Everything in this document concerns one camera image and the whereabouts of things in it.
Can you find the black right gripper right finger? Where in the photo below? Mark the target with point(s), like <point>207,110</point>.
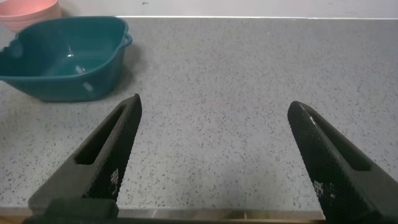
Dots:
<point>339,180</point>

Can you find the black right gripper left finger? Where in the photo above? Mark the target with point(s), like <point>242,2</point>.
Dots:
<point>105,161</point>

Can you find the pink ribbed bowl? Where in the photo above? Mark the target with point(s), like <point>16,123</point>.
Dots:
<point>28,12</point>

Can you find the teal plastic basin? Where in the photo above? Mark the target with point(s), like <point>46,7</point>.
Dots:
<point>62,87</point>

